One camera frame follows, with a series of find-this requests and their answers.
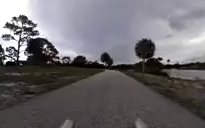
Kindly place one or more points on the twin-crowned tree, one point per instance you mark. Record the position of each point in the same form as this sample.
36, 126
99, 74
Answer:
106, 58

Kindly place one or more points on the row of distant trees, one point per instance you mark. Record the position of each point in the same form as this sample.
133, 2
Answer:
79, 61

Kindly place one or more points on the grey asphalt path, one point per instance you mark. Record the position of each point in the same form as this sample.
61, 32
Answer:
105, 96

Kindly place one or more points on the palm tree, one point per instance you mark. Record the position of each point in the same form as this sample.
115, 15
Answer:
144, 49

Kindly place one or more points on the dark bushy tree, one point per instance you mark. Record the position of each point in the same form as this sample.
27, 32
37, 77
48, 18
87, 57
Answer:
154, 64

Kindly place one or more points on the robot's own part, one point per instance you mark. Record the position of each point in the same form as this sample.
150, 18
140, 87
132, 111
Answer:
140, 123
67, 124

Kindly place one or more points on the dark grass field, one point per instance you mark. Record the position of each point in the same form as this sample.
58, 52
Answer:
26, 80

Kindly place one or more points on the grass verge beside water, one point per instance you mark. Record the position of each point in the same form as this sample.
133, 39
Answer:
176, 87

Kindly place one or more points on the tall thin pine tree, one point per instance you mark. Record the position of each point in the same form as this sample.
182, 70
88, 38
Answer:
20, 31

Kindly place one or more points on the distant treeline beyond water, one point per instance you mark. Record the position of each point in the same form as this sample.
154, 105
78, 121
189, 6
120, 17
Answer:
193, 65

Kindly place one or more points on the pond water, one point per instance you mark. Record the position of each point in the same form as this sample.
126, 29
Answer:
193, 74

